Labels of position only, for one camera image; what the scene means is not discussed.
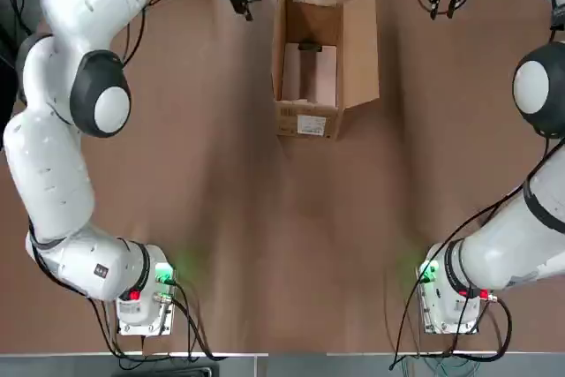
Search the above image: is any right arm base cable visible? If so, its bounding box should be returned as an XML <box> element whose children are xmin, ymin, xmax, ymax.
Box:
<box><xmin>388</xmin><ymin>185</ymin><xmax>531</xmax><ymax>372</ymax></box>

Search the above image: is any brown cardboard box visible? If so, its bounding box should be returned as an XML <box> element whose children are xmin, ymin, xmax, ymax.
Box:
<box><xmin>271</xmin><ymin>0</ymin><xmax>381</xmax><ymax>142</ymax></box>

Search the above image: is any black left arm base cable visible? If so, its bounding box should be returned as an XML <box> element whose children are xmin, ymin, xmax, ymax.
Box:
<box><xmin>86</xmin><ymin>279</ymin><xmax>230</xmax><ymax>360</ymax></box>

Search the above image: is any pink clipboard with black clip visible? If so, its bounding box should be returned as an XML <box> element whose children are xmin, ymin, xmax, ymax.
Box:
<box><xmin>282</xmin><ymin>41</ymin><xmax>339</xmax><ymax>104</ymax></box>

